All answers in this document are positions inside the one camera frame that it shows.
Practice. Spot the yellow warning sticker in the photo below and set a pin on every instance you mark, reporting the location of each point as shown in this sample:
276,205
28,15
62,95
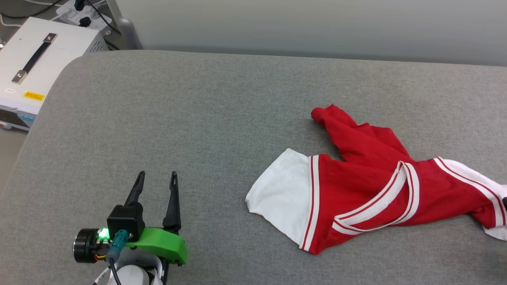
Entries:
34,95

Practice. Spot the white power supply box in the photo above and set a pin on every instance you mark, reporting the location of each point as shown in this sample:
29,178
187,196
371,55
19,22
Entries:
59,67

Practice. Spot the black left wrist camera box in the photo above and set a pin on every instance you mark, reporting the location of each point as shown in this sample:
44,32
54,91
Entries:
126,221

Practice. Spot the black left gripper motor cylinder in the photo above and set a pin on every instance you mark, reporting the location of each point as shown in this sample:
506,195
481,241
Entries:
84,246

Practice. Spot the white power strip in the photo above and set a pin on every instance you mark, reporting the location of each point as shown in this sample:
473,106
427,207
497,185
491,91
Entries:
93,12

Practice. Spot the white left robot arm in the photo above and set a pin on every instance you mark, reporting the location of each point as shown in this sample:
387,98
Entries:
134,275

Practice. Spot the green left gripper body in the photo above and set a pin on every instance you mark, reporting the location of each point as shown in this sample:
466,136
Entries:
162,243

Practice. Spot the white partition post grey foot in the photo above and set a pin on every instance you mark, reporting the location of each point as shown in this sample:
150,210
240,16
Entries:
128,33

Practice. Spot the red and white shirt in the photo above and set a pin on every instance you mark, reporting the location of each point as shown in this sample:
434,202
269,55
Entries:
368,182

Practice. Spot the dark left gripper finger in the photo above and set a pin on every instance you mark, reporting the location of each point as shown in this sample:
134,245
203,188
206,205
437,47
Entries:
173,209
136,192

